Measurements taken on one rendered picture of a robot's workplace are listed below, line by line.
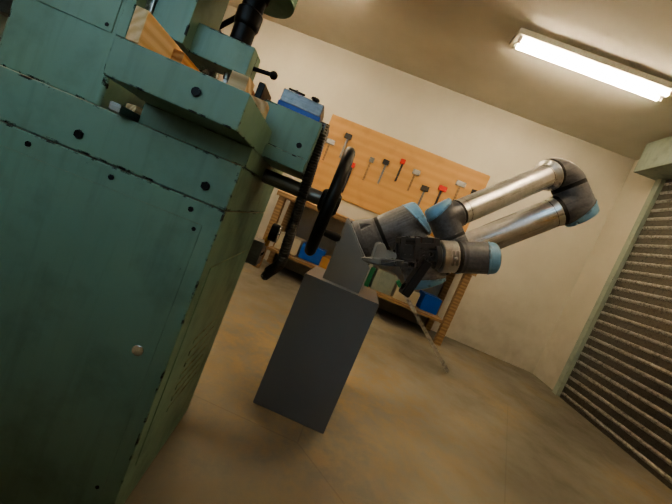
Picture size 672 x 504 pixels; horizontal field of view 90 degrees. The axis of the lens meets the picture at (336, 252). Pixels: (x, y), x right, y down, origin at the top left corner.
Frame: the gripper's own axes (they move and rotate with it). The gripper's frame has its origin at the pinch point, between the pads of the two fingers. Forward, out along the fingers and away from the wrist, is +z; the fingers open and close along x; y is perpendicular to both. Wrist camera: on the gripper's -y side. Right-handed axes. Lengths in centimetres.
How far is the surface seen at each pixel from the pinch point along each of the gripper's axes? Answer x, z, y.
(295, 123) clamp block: 14.5, 19.3, 31.8
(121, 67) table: 38, 43, 32
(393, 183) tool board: -310, -74, 55
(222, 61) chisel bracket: 9, 37, 46
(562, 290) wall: -279, -274, -62
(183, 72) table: 38, 34, 32
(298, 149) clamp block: 14.5, 18.5, 26.3
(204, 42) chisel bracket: 9, 41, 50
